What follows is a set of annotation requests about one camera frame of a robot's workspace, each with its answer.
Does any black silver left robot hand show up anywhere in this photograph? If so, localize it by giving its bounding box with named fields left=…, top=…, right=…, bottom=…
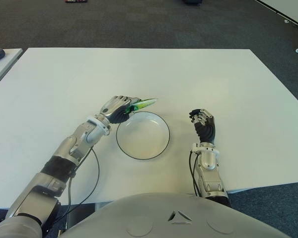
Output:
left=99, top=95, right=141, bottom=124

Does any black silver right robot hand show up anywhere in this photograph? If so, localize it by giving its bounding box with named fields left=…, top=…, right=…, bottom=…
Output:
left=188, top=108, right=217, bottom=144

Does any green toothpaste tube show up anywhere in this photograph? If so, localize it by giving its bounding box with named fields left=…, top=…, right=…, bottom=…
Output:
left=125, top=98, right=158, bottom=114

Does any white plate with black rim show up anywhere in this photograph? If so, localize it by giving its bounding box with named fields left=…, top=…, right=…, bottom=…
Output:
left=116, top=111, right=171, bottom=160

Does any grey robot torso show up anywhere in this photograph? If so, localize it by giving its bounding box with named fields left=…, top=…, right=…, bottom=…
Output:
left=56, top=192, right=287, bottom=238

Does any grey table leg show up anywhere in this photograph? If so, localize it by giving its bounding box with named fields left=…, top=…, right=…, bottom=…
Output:
left=66, top=202, right=97, bottom=231

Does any white side table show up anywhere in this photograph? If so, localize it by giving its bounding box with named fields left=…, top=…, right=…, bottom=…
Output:
left=0, top=48, right=23, bottom=91

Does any white table with black edge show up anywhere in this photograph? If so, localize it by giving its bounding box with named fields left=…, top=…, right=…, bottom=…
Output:
left=254, top=0, right=298, bottom=30

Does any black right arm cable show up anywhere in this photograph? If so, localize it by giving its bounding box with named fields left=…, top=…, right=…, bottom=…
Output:
left=188, top=151, right=201, bottom=197

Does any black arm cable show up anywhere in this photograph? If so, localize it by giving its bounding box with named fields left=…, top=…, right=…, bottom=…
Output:
left=49, top=147, right=100, bottom=223
left=188, top=151, right=201, bottom=197

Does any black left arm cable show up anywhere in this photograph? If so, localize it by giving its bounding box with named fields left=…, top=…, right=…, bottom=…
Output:
left=49, top=147, right=100, bottom=223

